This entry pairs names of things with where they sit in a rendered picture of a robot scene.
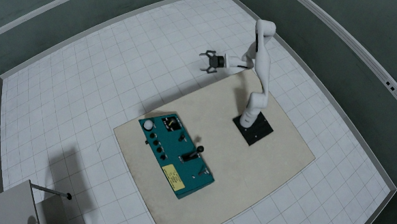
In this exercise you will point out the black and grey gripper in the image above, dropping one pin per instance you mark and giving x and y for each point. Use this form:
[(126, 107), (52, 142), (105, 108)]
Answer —
[(214, 61)]

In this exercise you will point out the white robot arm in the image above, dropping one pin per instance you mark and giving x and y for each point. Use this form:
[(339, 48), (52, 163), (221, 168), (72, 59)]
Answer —
[(264, 30)]

